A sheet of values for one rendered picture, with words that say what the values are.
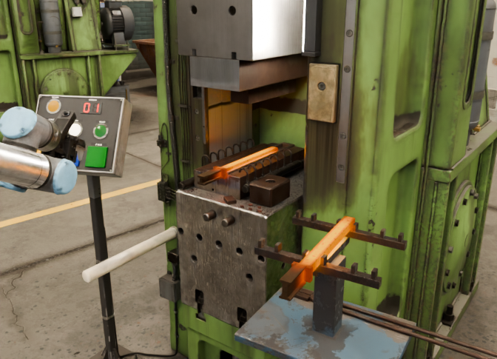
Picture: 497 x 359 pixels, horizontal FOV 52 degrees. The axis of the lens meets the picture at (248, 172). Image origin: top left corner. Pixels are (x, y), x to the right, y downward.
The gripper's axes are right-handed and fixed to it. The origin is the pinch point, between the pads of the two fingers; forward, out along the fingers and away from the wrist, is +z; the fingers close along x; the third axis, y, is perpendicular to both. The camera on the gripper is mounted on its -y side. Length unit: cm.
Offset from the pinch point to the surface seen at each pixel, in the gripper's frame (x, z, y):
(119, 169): 7.1, 15.7, 4.1
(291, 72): 66, 14, -34
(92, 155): -1.2, 10.3, 0.4
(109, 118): 2.7, 11.1, -13.7
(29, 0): -251, 294, -221
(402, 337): 104, -11, 48
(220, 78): 47, -8, -22
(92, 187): -8.5, 28.2, 9.5
